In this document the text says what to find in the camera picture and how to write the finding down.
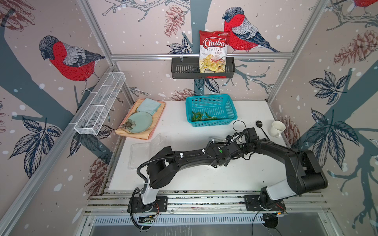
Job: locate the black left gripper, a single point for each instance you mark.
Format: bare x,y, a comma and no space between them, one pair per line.
234,146

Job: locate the teal plastic basket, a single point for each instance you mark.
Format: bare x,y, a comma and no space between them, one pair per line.
217,105

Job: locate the clear clamshell container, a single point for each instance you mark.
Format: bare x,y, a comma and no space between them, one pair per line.
143,152

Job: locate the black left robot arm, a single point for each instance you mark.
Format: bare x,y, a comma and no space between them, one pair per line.
159,171

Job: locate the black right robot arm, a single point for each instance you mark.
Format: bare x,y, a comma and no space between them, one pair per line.
303,172

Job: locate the black spoon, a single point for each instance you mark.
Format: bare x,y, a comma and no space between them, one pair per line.
259,124

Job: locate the white mug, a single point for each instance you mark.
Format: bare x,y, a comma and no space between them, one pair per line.
277,128

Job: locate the orange tray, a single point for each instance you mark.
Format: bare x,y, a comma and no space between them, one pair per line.
146,135

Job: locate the light green folded cloth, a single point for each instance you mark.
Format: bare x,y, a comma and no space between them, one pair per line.
149,106

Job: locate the green ceramic plate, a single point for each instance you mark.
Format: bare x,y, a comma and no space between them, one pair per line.
138,122

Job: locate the red cassava chips bag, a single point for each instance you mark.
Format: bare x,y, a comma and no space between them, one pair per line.
212,52

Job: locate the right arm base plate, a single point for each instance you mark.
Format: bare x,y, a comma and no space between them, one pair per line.
254,203

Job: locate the black wall basket shelf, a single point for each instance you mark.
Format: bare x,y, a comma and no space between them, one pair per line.
188,68

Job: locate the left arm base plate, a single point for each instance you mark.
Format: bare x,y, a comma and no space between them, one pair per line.
136,205

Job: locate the white wire wall shelf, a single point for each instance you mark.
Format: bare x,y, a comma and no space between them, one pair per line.
95,114

